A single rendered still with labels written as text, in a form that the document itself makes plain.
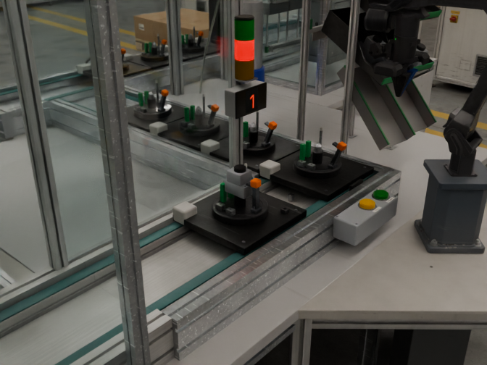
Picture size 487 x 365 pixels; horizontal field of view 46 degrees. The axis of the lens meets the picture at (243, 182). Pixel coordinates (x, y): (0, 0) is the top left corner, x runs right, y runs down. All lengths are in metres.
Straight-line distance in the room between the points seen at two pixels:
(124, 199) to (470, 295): 0.87
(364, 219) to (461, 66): 4.49
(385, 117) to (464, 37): 3.98
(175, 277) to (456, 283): 0.66
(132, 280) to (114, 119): 0.27
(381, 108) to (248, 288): 0.86
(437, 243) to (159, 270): 0.71
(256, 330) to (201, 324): 0.13
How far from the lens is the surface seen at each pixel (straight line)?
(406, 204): 1.77
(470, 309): 1.40
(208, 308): 1.18
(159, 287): 1.29
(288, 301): 1.33
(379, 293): 1.39
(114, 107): 0.81
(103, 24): 0.78
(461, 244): 1.58
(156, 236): 1.40
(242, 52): 1.47
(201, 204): 1.48
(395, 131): 1.88
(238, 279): 1.22
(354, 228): 1.44
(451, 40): 5.88
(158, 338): 1.14
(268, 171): 1.64
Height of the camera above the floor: 1.68
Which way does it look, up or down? 26 degrees down
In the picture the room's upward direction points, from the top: straight up
